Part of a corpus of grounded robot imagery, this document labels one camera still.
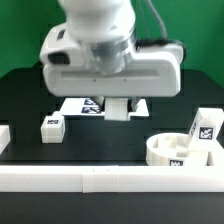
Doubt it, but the white U-shaped fence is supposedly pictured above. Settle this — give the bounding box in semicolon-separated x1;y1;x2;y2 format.
0;125;224;194

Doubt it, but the white round stool seat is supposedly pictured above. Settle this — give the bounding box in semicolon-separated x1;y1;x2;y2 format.
146;133;208;167

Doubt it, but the white fiducial marker sheet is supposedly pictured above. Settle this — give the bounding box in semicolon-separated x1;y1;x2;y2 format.
60;98;149;117

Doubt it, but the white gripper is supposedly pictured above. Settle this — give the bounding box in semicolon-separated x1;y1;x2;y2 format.
43;44;185;99

